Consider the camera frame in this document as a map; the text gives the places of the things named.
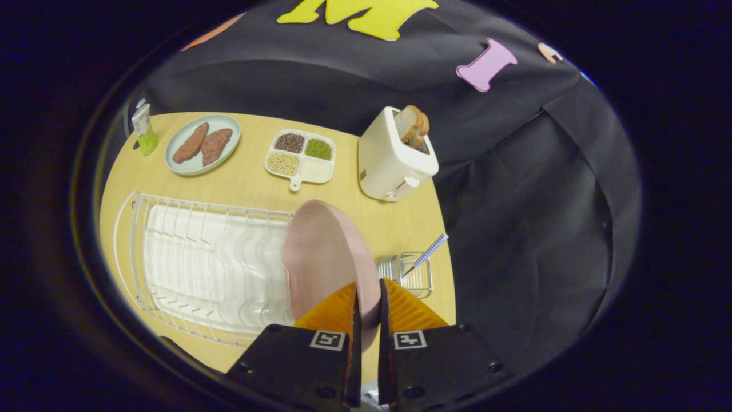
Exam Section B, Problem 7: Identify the white divided tray with beans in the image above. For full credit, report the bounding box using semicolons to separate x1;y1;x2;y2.
264;129;336;192

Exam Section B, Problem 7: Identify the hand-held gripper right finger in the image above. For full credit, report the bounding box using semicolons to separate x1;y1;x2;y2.
377;279;512;411

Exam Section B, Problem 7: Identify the small wire basket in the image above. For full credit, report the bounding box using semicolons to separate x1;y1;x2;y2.
376;252;433;300

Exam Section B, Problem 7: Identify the white ribbed drain tray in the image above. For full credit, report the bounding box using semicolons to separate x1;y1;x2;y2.
143;204;295;335

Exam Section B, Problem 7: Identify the white toaster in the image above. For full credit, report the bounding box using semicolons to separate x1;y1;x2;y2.
357;106;440;203

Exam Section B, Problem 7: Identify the pink plate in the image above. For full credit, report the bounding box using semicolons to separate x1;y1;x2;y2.
282;199;382;351

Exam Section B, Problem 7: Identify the white wire dish rack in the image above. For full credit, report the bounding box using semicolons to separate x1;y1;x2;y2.
113;191;298;348

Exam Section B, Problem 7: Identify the pale blue plate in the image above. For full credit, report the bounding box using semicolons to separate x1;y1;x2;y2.
165;114;242;176

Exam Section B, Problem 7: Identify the green liquid bottle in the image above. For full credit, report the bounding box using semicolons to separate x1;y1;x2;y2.
131;98;158;156

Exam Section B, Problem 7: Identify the blue checkered handle spoon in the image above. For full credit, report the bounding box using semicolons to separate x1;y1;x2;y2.
402;233;449;278

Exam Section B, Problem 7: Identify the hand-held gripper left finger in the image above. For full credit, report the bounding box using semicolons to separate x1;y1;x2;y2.
226;280;362;410

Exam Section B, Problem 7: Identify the brown meat patty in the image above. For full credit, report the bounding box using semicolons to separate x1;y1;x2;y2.
173;122;209;164
201;128;233;167

